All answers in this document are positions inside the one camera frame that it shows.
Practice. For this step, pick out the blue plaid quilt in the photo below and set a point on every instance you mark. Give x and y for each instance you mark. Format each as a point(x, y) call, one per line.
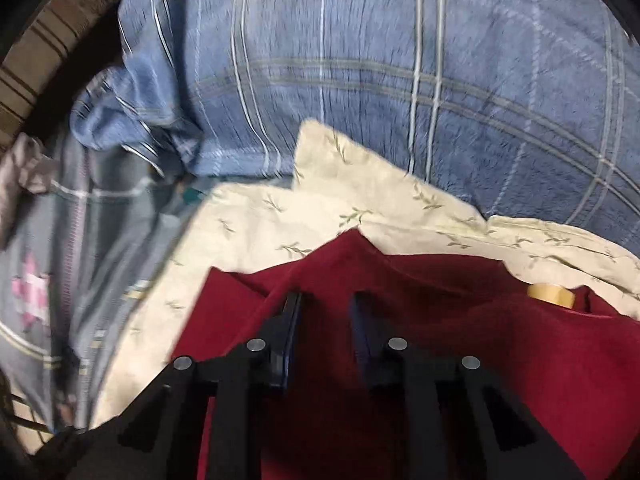
point(375, 60)

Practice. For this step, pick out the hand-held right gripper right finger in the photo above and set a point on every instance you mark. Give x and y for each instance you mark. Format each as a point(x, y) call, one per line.
point(359, 320)

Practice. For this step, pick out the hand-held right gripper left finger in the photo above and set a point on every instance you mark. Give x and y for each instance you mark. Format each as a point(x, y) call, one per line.
point(292, 320)

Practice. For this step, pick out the cream floral blanket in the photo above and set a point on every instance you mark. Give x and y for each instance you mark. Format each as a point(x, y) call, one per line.
point(300, 210)

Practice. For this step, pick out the dark red sweater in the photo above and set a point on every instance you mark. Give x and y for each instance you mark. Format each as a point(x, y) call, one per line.
point(450, 310)

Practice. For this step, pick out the grey crumpled cloth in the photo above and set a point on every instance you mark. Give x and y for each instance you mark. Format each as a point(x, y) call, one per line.
point(30, 165)

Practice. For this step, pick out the brown striped floral bolster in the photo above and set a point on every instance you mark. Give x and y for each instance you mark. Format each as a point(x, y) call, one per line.
point(45, 50)

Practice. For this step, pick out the grey star print bedsheet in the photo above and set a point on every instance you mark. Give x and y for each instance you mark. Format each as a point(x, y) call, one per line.
point(100, 220)

